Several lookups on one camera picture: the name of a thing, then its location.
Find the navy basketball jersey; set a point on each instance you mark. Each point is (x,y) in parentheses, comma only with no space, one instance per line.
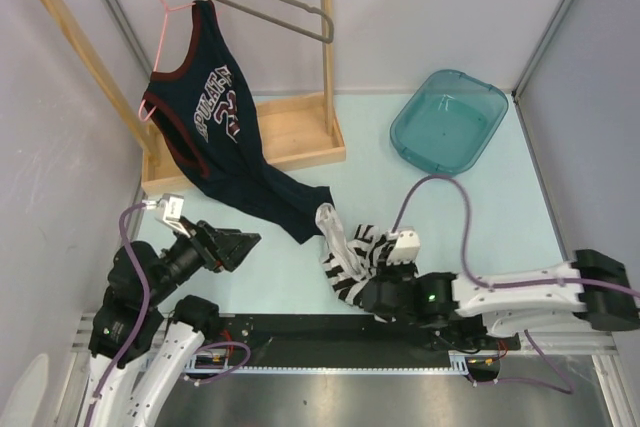
(208,119)

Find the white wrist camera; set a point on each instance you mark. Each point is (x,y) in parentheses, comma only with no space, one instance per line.
(403,246)
(168,210)

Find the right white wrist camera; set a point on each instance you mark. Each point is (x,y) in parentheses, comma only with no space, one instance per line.
(403,246)

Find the white rounded object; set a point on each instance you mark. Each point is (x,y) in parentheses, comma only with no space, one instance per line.
(27,395)

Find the wooden clothes rack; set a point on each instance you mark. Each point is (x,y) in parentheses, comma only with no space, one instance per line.
(296,132)

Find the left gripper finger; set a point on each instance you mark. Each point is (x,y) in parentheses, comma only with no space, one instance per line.
(229,259)
(233,242)

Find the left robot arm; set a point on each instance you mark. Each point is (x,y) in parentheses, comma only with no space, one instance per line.
(136,353)

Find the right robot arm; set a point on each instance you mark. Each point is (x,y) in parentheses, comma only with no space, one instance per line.
(593,288)

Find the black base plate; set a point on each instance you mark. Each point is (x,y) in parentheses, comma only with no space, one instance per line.
(341,342)

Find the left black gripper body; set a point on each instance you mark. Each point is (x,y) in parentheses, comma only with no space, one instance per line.
(209,252)

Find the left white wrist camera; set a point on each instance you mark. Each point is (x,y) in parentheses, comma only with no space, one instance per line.
(168,210)

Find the black white striped tank top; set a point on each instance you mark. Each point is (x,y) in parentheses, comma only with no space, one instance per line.
(349,265)

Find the teal plastic basin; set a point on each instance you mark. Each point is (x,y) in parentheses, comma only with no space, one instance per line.
(448,122)

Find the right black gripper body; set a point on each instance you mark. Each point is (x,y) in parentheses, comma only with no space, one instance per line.
(398,272)

